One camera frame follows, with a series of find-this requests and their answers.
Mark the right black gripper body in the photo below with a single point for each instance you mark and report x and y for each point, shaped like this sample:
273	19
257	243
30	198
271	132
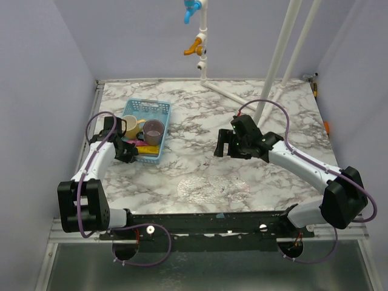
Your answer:
239	148

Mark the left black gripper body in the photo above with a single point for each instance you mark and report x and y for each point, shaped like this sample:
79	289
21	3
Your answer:
128	153

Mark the yellow mug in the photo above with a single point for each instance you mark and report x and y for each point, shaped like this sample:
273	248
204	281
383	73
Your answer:
132	126

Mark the purple translucent cup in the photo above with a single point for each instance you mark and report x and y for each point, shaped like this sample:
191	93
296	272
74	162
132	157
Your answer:
153	131

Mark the blue plastic basket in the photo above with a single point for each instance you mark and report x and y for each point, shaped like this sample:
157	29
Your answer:
148	109

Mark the clear textured round tray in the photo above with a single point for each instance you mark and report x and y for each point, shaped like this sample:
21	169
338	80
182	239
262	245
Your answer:
228	189

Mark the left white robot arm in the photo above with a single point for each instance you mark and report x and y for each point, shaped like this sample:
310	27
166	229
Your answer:
82	201

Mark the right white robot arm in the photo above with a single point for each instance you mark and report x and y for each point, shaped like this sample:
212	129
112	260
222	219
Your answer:
342	199

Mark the pink toothpaste tube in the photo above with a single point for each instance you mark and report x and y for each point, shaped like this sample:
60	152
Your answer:
137	143

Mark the yellow toothpaste tube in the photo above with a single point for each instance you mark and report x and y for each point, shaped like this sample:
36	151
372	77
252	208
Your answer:
148	150

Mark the yellow tool in corner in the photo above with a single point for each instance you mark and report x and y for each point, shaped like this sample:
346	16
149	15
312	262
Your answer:
315	85

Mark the orange tap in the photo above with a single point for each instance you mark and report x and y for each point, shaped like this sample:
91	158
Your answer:
196	48

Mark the blue tap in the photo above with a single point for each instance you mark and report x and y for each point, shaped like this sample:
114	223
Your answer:
191	7

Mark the orange clamp on wall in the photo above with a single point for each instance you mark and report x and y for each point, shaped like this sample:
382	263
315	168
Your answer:
327	128

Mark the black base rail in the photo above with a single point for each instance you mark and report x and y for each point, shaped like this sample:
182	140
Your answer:
212	232

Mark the white pvc pipe frame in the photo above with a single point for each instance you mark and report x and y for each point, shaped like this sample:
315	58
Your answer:
284	35

